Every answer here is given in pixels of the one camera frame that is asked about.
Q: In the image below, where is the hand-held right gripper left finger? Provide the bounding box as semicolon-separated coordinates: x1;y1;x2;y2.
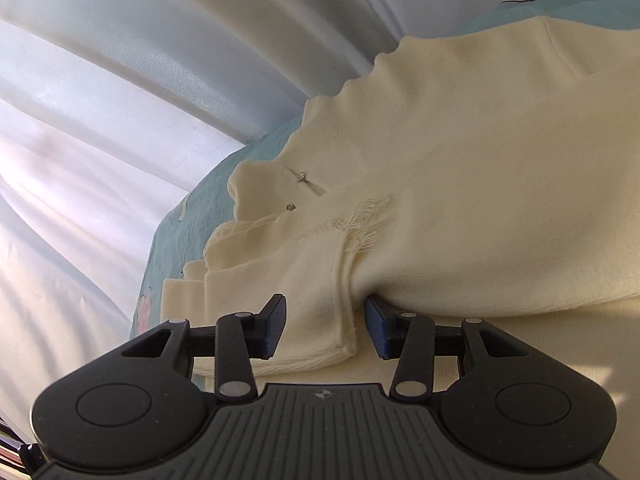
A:
120;293;289;404

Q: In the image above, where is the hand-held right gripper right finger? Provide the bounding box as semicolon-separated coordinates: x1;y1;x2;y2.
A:
364;294;526;404

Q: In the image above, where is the cream knit cardigan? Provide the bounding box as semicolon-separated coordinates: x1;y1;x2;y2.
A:
162;15;640;480

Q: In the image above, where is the teal mushroom print bed sheet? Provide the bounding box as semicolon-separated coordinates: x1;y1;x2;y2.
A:
129;0;640;346

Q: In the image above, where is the white sheer curtain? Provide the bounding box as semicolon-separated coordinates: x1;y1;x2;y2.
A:
0;0;557;433

